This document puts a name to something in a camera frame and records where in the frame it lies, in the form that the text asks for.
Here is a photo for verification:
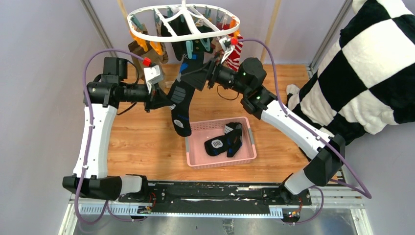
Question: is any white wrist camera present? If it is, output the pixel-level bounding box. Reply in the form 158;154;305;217
143;65;166;93
219;37;238;64

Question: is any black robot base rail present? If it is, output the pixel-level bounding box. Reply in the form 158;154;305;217
118;181;312;218

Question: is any red white striped sock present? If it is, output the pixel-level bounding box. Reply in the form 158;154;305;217
223;31;243;71

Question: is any brown sock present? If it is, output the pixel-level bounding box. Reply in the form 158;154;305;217
150;41;169;64
128;39;152;80

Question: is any dark green sock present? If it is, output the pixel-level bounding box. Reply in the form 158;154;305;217
161;17;213;61

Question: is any black grey sock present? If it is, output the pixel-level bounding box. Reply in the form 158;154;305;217
204;122;243;158

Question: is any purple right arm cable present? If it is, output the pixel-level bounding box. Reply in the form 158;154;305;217
236;39;372;226

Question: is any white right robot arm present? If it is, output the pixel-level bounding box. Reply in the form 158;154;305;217
202;57;346;205

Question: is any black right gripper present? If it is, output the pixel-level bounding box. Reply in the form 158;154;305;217
181;52;250;96

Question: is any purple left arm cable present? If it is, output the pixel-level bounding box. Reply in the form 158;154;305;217
73;49;151;225

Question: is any black white checkered blanket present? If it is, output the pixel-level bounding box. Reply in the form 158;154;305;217
286;0;415;144

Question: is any wooden clothes rack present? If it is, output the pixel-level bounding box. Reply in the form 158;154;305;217
117;0;281;63

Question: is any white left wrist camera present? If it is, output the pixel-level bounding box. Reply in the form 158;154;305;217
143;65;166;93

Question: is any black blue sock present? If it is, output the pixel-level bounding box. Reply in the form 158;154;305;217
168;52;205;137

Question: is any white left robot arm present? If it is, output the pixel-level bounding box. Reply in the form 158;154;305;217
62;55;209;202

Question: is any white round sock hanger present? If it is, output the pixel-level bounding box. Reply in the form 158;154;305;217
126;0;241;43

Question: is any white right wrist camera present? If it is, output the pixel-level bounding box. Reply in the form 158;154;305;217
219;37;238;64

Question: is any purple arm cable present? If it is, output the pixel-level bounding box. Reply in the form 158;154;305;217
73;49;151;225
236;39;372;226

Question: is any pink plastic basket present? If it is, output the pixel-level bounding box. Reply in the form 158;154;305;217
185;117;257;169

